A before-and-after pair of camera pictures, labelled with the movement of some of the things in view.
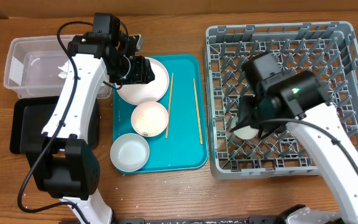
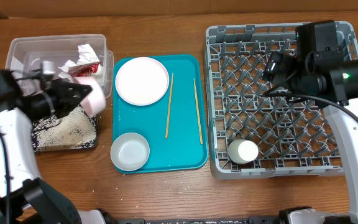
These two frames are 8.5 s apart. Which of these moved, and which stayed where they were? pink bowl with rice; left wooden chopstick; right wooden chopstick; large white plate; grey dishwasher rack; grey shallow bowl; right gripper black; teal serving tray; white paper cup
Moved: right gripper black; white paper cup; pink bowl with rice
Stayed: grey dishwasher rack; grey shallow bowl; large white plate; left wooden chopstick; right wooden chopstick; teal serving tray
